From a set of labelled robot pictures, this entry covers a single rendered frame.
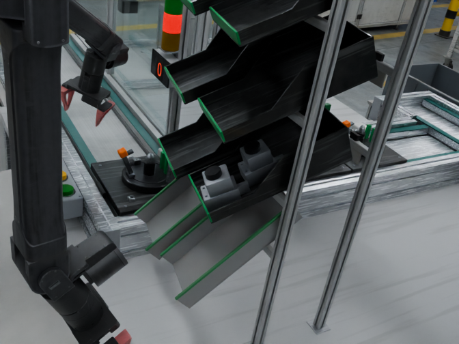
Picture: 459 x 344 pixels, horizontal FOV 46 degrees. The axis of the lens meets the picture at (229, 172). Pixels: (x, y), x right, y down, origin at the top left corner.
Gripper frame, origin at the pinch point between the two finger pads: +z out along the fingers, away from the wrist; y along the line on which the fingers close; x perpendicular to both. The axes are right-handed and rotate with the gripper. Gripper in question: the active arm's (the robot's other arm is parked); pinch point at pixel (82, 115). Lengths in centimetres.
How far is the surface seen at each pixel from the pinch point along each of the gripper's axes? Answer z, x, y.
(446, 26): 74, -677, -184
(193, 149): -24, 26, -37
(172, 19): -31.0, -14.1, -11.9
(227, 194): -29, 42, -48
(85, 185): 7.9, 16.1, -12.2
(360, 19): 93, -589, -73
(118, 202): 4.2, 19.8, -23.1
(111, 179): 5.9, 11.5, -17.0
